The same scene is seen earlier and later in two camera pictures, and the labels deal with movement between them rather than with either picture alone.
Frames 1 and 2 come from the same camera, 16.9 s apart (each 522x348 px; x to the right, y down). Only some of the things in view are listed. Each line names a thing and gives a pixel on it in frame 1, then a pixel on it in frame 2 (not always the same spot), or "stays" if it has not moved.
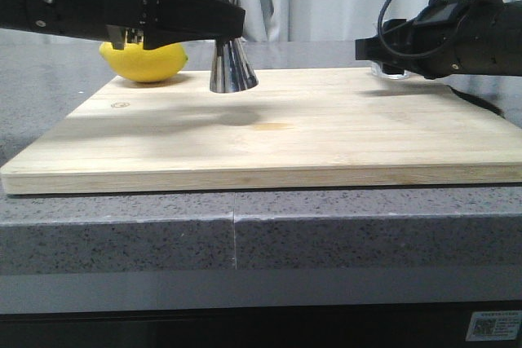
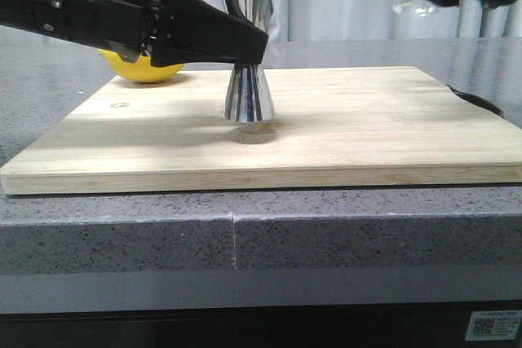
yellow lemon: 135,63 stays
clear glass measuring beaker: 377,69 -> 409,5
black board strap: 478,102 stays
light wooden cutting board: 294,127 stays
